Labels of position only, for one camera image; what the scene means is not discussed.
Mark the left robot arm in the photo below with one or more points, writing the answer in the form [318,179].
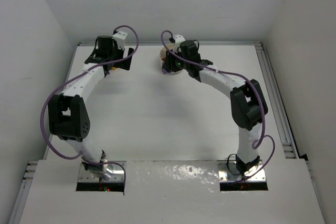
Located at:
[68,116]

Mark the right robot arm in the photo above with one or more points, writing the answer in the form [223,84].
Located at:
[247,102]

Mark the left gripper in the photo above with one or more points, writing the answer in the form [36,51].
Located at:
[125,60]

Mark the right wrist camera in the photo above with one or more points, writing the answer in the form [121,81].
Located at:
[177,40]

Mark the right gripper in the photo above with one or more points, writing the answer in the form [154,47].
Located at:
[170,62]

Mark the white divided round container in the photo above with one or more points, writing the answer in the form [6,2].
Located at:
[169,63]

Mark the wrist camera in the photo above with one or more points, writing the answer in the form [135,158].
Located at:
[177,40]
[120,38]

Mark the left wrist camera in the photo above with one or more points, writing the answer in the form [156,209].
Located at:
[120,38]

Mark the brown lego brick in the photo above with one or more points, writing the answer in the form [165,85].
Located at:
[163,54]

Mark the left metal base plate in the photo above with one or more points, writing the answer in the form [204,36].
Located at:
[106,173]

